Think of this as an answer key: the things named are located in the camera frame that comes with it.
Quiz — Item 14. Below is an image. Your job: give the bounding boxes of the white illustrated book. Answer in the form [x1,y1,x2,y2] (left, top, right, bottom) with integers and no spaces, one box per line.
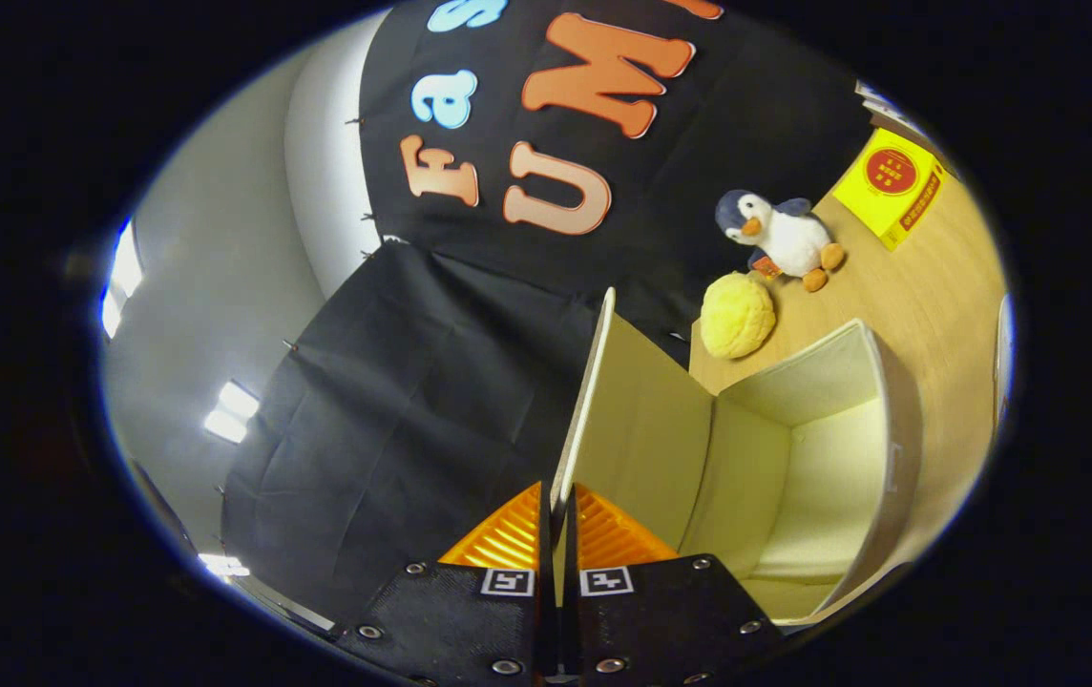
[853,79,917,123]

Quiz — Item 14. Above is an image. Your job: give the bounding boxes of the black backdrop cloth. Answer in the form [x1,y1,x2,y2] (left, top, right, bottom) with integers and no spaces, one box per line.
[221,0,891,621]

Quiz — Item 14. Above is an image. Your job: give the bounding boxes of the cream fabric storage box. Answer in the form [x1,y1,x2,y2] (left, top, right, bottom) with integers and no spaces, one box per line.
[551,288,924,626]

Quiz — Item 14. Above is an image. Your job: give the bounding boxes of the penguin plush toy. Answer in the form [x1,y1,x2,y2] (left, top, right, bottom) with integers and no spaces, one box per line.
[714,189,846,293]

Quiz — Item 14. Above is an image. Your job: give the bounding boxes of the yellow round plush toy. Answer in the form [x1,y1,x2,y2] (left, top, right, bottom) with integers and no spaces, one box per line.
[699,272,778,361]

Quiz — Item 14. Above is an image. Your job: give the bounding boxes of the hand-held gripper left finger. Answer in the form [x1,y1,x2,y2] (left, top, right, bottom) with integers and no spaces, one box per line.
[334,482,557,687]

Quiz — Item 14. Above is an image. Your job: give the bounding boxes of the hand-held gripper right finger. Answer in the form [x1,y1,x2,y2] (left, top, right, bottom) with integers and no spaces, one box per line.
[557,482,786,687]

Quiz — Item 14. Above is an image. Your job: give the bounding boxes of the yellow book with red circle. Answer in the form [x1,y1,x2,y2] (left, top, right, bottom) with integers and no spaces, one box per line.
[832,127,946,252]

